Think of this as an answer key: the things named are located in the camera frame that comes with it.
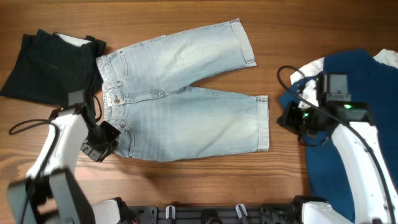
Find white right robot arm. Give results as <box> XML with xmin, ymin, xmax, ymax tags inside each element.
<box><xmin>277</xmin><ymin>101</ymin><xmax>397</xmax><ymax>223</ymax></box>

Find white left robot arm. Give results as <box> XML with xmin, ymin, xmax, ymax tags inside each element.
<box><xmin>7</xmin><ymin>105</ymin><xmax>137</xmax><ymax>223</ymax></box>

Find dark blue garment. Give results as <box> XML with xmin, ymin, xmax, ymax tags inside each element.
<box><xmin>278</xmin><ymin>49</ymin><xmax>398</xmax><ymax>223</ymax></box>

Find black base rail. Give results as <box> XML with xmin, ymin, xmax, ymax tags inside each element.
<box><xmin>130</xmin><ymin>204</ymin><xmax>301</xmax><ymax>224</ymax></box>

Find white garment in pile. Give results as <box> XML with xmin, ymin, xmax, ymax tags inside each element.
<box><xmin>290</xmin><ymin>49</ymin><xmax>397</xmax><ymax>106</ymax></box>

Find folded black garment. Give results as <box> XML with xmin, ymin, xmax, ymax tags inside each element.
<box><xmin>1</xmin><ymin>29</ymin><xmax>106</xmax><ymax>106</ymax></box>

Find light blue denim shorts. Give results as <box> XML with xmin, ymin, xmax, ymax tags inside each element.
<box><xmin>96</xmin><ymin>19</ymin><xmax>270</xmax><ymax>162</ymax></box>

